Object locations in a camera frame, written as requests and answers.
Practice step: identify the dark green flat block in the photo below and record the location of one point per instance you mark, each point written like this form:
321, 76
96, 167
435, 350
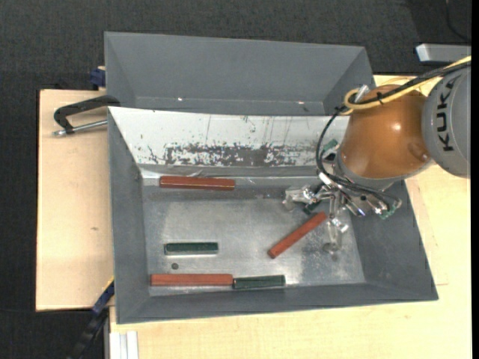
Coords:
191, 248
258, 282

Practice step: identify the pale wood flat board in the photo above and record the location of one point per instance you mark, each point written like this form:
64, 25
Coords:
75, 200

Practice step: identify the red-brown flat block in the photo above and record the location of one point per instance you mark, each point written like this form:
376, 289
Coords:
191, 279
297, 235
196, 183

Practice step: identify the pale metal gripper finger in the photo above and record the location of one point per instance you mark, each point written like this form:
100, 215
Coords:
335, 234
299, 196

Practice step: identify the grey metal bin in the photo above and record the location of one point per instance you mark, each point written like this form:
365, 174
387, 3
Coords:
232, 69

